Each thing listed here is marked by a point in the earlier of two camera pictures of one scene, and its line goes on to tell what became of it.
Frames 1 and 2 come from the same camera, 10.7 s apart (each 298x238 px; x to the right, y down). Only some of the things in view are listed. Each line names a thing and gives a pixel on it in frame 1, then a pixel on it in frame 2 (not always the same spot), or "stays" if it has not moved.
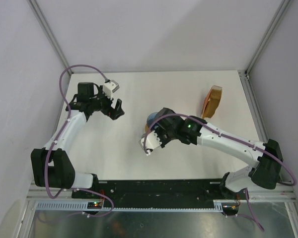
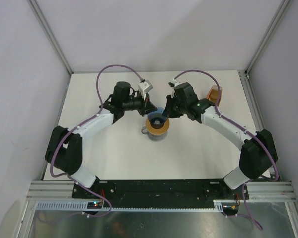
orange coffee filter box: (211, 102) stays
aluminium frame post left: (42, 19) stays
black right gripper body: (166, 135) to (178, 109)
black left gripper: (113, 113) to (146, 106)
